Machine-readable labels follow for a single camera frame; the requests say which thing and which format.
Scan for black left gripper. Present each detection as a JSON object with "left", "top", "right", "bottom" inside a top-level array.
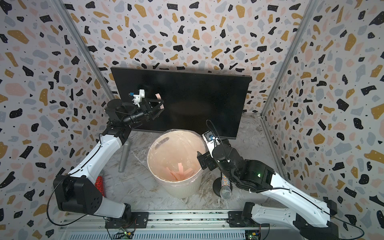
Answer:
[{"left": 122, "top": 101, "right": 164, "bottom": 128}]

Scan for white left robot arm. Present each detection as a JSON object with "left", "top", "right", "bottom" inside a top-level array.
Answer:
[{"left": 53, "top": 96, "right": 164, "bottom": 223}]

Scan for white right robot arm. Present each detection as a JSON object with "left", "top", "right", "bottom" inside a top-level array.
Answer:
[{"left": 197, "top": 144, "right": 339, "bottom": 240}]

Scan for black monitor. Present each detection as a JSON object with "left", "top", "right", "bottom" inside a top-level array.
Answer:
[{"left": 111, "top": 67, "right": 252, "bottom": 139}]

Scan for black microphone stand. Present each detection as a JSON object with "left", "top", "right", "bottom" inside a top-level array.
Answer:
[{"left": 213, "top": 177, "right": 222, "bottom": 198}]

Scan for pink notes in bin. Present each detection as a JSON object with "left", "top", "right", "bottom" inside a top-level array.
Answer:
[{"left": 165, "top": 163, "right": 195, "bottom": 182}]

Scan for white lined waste bin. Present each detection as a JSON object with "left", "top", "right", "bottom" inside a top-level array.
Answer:
[{"left": 147, "top": 130, "right": 207, "bottom": 199}]

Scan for multicolour glitter microphone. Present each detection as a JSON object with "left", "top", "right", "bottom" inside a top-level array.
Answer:
[{"left": 220, "top": 175, "right": 232, "bottom": 200}]

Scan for silver microphone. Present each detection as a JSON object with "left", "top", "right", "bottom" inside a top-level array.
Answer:
[{"left": 119, "top": 141, "right": 131, "bottom": 173}]

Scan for red glitter microphone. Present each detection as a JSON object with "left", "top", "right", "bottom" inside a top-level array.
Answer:
[{"left": 95, "top": 176, "right": 106, "bottom": 197}]

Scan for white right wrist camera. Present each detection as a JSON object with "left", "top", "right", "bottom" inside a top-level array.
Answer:
[{"left": 202, "top": 131, "right": 217, "bottom": 152}]

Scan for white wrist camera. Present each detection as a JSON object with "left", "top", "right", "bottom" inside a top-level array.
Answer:
[
  {"left": 202, "top": 131, "right": 217, "bottom": 152},
  {"left": 130, "top": 89, "right": 146, "bottom": 108}
]

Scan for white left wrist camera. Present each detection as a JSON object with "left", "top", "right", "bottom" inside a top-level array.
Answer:
[{"left": 130, "top": 89, "right": 146, "bottom": 108}]

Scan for left aluminium corner post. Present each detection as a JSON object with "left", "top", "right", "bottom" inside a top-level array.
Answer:
[{"left": 51, "top": 1, "right": 115, "bottom": 101}]

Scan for aluminium corner post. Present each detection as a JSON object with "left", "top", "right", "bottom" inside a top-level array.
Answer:
[
  {"left": 261, "top": 0, "right": 319, "bottom": 118},
  {"left": 51, "top": 1, "right": 115, "bottom": 101}
]

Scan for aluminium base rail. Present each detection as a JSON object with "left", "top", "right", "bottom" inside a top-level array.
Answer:
[{"left": 58, "top": 210, "right": 303, "bottom": 240}]

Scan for right aluminium corner post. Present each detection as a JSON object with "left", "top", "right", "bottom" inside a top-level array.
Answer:
[{"left": 261, "top": 0, "right": 319, "bottom": 118}]

